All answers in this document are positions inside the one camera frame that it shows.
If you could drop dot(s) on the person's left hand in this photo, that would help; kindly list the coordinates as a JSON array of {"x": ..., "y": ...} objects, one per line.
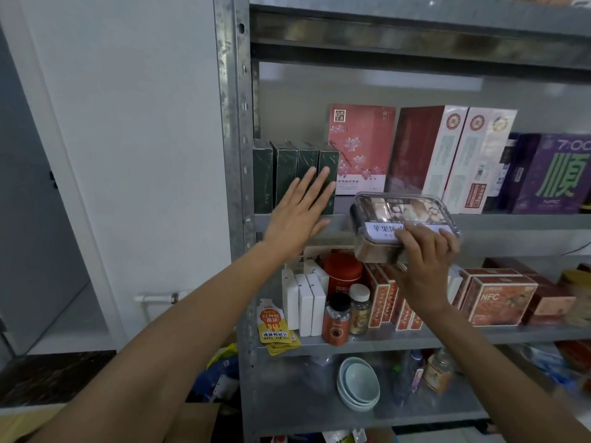
[{"x": 295, "y": 216}]

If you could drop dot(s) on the person's right hand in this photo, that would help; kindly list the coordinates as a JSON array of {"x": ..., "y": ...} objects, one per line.
[{"x": 424, "y": 272}]

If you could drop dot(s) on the person's right fingers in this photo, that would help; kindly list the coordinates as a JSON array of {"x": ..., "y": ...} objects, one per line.
[{"x": 431, "y": 239}]

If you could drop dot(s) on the person's left thumb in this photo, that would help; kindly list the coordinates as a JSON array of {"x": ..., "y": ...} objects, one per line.
[{"x": 319, "y": 229}]

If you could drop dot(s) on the person's left little finger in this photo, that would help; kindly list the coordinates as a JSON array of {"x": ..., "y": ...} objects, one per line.
[{"x": 288, "y": 193}]

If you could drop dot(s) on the person's left middle finger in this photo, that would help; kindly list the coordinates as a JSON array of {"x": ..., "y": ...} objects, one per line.
[{"x": 318, "y": 186}]

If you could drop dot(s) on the clear plastic snack box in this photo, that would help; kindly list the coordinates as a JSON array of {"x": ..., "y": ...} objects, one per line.
[{"x": 392, "y": 214}]

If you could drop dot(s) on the person's right forearm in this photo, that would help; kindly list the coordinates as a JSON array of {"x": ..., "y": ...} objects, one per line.
[{"x": 498, "y": 382}]

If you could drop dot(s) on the person's left forearm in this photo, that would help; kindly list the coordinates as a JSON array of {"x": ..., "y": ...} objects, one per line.
[{"x": 175, "y": 346}]

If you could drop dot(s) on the dark green box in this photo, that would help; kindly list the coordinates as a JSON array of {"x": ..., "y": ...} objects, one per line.
[
  {"x": 330, "y": 159},
  {"x": 285, "y": 172},
  {"x": 263, "y": 179},
  {"x": 307, "y": 161}
]

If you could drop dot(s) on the red tin can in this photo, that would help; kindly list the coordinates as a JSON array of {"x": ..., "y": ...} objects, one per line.
[{"x": 344, "y": 274}]

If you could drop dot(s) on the wide orange box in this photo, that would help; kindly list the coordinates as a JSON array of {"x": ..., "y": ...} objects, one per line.
[
  {"x": 498, "y": 302},
  {"x": 466, "y": 283}
]

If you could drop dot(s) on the pink floral box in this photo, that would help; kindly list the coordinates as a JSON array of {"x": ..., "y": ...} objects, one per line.
[{"x": 362, "y": 142}]

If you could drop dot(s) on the orange patterned box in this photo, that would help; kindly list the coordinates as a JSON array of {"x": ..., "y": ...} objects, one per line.
[
  {"x": 376, "y": 295},
  {"x": 416, "y": 322},
  {"x": 402, "y": 320},
  {"x": 395, "y": 313}
]

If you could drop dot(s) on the grey metal shelf rack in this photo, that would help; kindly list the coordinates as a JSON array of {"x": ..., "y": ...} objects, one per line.
[{"x": 233, "y": 133}]

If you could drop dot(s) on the dark red and white box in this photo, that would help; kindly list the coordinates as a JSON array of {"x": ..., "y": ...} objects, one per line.
[
  {"x": 480, "y": 161},
  {"x": 420, "y": 152}
]

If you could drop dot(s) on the dark blue box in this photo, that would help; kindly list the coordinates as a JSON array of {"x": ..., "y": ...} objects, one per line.
[{"x": 501, "y": 179}]

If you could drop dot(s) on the white-capped brown bottle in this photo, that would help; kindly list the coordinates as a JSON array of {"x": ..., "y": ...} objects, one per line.
[{"x": 359, "y": 313}]

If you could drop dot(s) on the black-capped bottle with red label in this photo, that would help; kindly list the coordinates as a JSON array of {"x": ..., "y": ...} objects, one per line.
[{"x": 336, "y": 322}]

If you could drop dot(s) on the orange spout pouch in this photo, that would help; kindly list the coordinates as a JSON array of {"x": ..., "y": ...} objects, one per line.
[
  {"x": 272, "y": 325},
  {"x": 288, "y": 346}
]

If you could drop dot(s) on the glass jar with orange label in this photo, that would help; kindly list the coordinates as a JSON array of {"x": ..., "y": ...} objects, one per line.
[{"x": 438, "y": 371}]

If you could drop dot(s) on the flat dark red box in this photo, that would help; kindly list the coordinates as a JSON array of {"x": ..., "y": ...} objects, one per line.
[{"x": 549, "y": 304}]

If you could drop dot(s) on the purple box with green print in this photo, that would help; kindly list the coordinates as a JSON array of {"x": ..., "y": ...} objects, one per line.
[{"x": 554, "y": 175}]

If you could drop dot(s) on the clear plastic bottle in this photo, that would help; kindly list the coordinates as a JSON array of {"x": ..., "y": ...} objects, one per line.
[{"x": 406, "y": 378}]

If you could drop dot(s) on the pale blue bowl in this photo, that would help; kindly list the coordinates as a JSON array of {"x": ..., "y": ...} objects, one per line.
[
  {"x": 352, "y": 408},
  {"x": 362, "y": 382},
  {"x": 342, "y": 380}
]

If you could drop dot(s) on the white pipe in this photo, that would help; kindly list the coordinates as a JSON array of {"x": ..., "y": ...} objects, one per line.
[{"x": 157, "y": 298}]

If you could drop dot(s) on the pile of plastic packets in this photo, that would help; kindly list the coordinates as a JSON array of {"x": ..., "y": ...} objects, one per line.
[{"x": 554, "y": 364}]

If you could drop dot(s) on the colourful plastic bags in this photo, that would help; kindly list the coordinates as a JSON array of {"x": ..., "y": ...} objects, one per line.
[{"x": 217, "y": 378}]

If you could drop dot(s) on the grey door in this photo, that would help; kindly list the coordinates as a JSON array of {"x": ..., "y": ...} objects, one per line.
[{"x": 32, "y": 235}]

